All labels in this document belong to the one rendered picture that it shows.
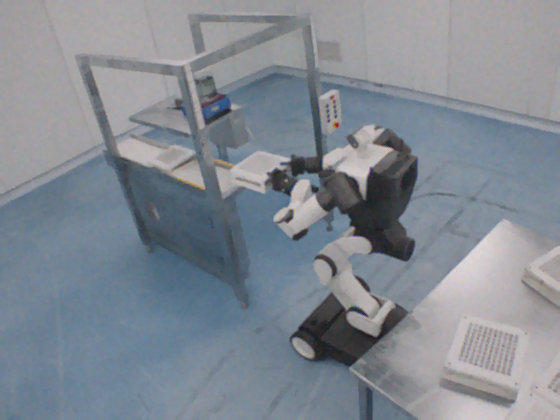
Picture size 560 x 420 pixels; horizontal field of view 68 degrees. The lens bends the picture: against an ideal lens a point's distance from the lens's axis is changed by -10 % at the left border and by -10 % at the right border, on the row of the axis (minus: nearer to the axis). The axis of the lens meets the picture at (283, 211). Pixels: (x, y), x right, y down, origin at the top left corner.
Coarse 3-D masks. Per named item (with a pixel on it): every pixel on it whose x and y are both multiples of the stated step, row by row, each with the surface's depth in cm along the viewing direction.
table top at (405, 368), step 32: (512, 224) 200; (480, 256) 186; (512, 256) 183; (448, 288) 175; (480, 288) 172; (512, 288) 169; (416, 320) 164; (448, 320) 162; (512, 320) 156; (544, 320) 154; (384, 352) 155; (416, 352) 152; (544, 352) 143; (384, 384) 144; (416, 384) 142; (448, 384) 140; (416, 416) 133; (448, 416) 131; (480, 416) 129
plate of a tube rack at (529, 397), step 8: (528, 392) 125; (520, 400) 124; (528, 400) 123; (536, 400) 123; (544, 400) 122; (520, 408) 122; (528, 408) 121; (544, 408) 120; (552, 408) 120; (512, 416) 120; (520, 416) 120
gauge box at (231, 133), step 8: (240, 112) 251; (224, 120) 250; (232, 120) 248; (240, 120) 253; (216, 128) 259; (224, 128) 254; (232, 128) 250; (240, 128) 255; (216, 136) 263; (224, 136) 258; (232, 136) 253; (240, 136) 257; (224, 144) 262; (232, 144) 257; (240, 144) 259
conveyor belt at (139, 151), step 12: (120, 144) 344; (132, 144) 340; (144, 144) 336; (132, 156) 322; (144, 156) 318; (192, 168) 292; (216, 168) 287; (192, 180) 279; (228, 180) 273; (228, 192) 265
